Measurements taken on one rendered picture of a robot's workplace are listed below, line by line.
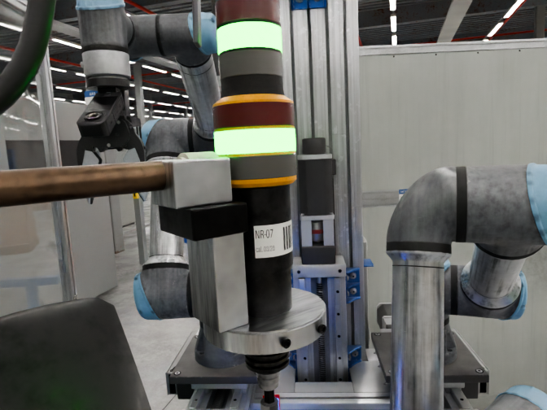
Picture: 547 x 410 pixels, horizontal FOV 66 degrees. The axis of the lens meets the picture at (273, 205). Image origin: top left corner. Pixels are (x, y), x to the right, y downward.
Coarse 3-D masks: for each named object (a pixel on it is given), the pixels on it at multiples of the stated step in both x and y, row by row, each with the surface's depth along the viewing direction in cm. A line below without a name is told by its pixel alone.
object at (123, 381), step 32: (0, 320) 29; (32, 320) 30; (64, 320) 31; (96, 320) 32; (0, 352) 27; (32, 352) 28; (64, 352) 29; (96, 352) 31; (128, 352) 32; (0, 384) 26; (32, 384) 27; (64, 384) 28; (96, 384) 29; (128, 384) 30
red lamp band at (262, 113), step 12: (216, 108) 22; (228, 108) 21; (240, 108) 21; (252, 108) 20; (264, 108) 21; (276, 108) 21; (288, 108) 21; (216, 120) 22; (228, 120) 21; (240, 120) 21; (252, 120) 21; (264, 120) 21; (276, 120) 21; (288, 120) 22
